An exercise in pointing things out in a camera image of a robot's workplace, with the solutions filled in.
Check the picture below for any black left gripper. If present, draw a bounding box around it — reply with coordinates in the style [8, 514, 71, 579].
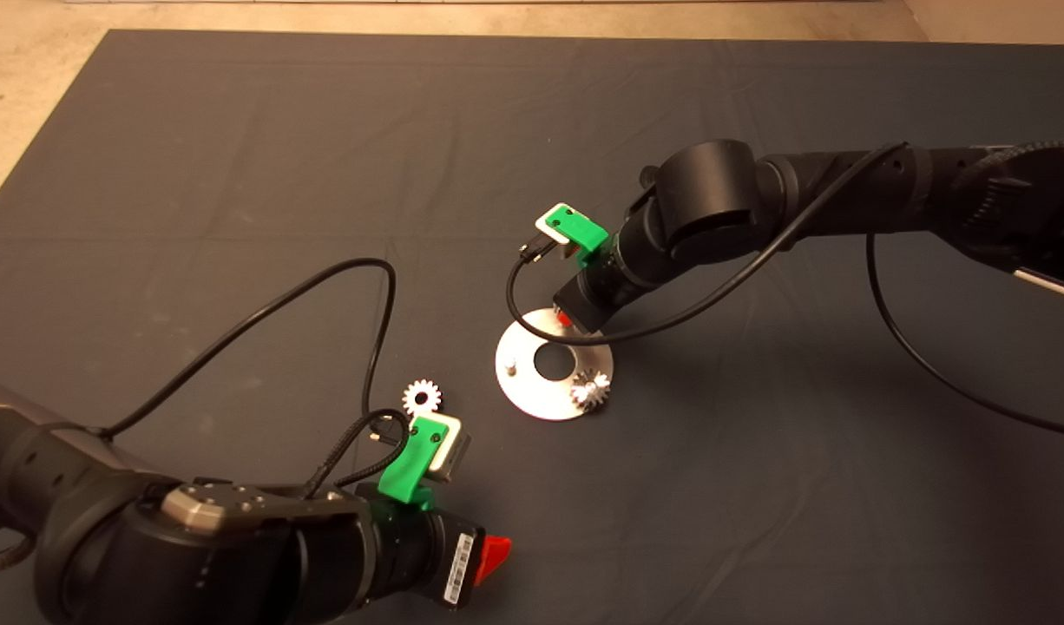
[357, 484, 514, 610]

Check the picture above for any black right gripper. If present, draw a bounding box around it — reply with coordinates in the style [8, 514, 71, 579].
[552, 250, 653, 336]

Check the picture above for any steel planetary gear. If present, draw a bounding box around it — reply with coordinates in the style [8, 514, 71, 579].
[569, 369, 612, 412]
[402, 379, 443, 418]

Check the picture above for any round metal carrier plate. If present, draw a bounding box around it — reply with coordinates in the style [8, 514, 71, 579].
[496, 307, 615, 423]

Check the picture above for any dark grey table cloth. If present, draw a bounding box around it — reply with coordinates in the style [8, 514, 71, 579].
[0, 31, 1064, 625]

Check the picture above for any green right camera mount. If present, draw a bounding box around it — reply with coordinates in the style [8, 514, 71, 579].
[545, 207, 610, 264]

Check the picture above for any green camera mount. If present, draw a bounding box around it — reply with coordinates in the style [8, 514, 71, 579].
[378, 416, 442, 510]
[545, 207, 610, 264]

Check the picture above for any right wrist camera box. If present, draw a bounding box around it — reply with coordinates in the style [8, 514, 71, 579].
[535, 202, 587, 260]

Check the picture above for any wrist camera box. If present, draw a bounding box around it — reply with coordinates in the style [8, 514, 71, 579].
[535, 202, 587, 260]
[410, 411, 472, 484]

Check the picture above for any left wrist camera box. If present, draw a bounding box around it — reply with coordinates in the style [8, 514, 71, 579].
[410, 411, 472, 484]

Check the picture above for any green left camera mount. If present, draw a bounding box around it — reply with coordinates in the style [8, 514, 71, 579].
[378, 416, 442, 510]

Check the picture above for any smooth black right camera cable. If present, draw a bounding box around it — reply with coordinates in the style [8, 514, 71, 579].
[506, 141, 1064, 440]

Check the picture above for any smooth black camera cable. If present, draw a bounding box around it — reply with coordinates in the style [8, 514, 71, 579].
[506, 141, 1064, 440]
[88, 258, 397, 439]

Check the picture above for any braided black left arm cable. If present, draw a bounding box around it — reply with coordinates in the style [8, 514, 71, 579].
[305, 409, 410, 501]

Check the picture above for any smooth black left camera cable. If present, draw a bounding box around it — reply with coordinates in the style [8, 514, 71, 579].
[88, 258, 397, 439]

